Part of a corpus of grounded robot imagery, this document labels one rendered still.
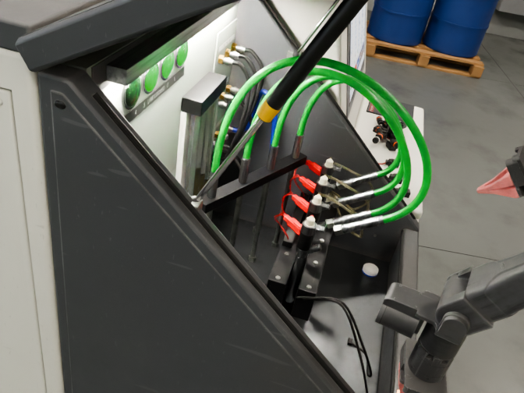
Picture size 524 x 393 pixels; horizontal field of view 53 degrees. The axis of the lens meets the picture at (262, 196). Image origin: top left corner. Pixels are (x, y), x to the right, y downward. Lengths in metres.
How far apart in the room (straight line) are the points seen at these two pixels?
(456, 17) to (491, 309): 5.15
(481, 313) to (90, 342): 0.56
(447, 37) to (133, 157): 5.34
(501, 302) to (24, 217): 0.63
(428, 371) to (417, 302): 0.12
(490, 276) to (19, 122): 0.61
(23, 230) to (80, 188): 0.13
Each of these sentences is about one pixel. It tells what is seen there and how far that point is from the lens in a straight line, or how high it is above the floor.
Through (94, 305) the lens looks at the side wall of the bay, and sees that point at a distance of 0.81.
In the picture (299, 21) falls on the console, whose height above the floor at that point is 1.37.
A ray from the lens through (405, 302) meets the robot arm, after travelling 0.81.
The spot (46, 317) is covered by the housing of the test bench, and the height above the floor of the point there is 1.05.
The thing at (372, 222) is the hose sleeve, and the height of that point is 1.15.
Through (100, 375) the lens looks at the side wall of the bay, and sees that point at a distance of 0.93.
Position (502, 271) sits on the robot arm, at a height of 1.30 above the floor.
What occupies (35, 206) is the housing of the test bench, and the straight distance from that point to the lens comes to 0.74.
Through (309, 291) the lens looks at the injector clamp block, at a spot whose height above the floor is 0.98.
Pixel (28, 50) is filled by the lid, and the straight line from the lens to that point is 0.61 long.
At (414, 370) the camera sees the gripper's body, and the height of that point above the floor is 1.07.
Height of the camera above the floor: 1.70
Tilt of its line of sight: 34 degrees down
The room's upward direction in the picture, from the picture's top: 11 degrees clockwise
